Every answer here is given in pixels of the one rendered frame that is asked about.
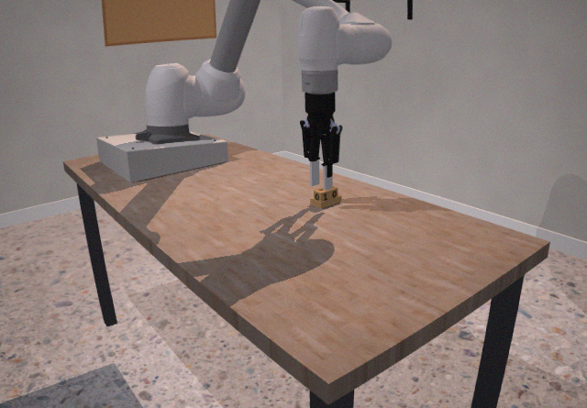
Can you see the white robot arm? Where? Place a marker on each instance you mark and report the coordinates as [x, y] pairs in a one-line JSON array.
[[325, 40]]

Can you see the orange rectangular tray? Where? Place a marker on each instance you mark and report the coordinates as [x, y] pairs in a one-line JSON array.
[[325, 203]]

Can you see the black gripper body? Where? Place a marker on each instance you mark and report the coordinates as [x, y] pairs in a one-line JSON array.
[[318, 104]]

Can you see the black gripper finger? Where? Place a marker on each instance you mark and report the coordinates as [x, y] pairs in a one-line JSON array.
[[311, 142], [330, 149]]

